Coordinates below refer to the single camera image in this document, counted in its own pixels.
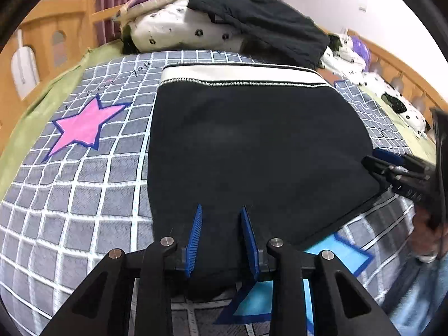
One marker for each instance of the black jacket on pillows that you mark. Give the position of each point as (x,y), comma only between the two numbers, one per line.
(271,23)

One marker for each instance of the black pants with white band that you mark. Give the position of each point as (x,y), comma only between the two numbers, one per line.
(279,140)

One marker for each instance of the green bed sheet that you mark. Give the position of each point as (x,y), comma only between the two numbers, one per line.
(49,98)

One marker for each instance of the wooden bed frame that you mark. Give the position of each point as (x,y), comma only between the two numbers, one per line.
(59,32)

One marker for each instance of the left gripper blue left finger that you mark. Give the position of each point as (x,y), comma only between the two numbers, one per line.
(191,249)

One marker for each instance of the purple plush toy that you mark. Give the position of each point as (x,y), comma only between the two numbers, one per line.
(360,48)

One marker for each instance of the white flower print pillow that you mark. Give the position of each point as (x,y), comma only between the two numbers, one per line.
(176,26)

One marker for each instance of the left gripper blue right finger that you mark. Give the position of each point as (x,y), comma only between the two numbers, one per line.
(248,246)

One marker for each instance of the blue sleeve forearm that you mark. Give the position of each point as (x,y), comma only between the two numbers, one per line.
(416,294)

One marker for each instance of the person's right hand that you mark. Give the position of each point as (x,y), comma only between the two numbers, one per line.
(427,244)

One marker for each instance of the white flower print quilt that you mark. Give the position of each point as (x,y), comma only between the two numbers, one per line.
(340,59)

